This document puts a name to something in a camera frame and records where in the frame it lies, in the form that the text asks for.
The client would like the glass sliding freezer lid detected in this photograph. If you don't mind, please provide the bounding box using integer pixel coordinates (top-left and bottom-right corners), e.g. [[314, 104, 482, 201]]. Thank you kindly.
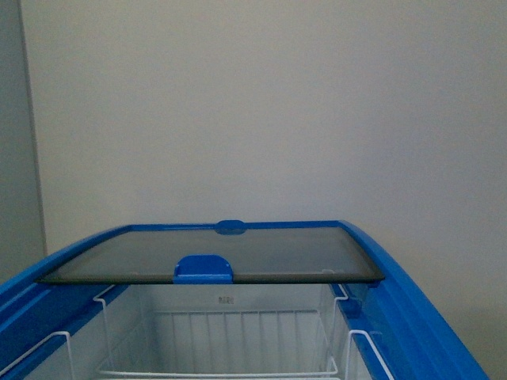
[[39, 226, 384, 285]]

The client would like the white chest freezer blue rim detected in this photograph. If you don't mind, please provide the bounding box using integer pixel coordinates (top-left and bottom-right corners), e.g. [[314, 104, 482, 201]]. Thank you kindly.
[[1, 220, 486, 379]]

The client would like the white wire freezer basket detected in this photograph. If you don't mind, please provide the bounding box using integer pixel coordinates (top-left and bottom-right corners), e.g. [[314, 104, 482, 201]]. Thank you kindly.
[[97, 285, 346, 379]]

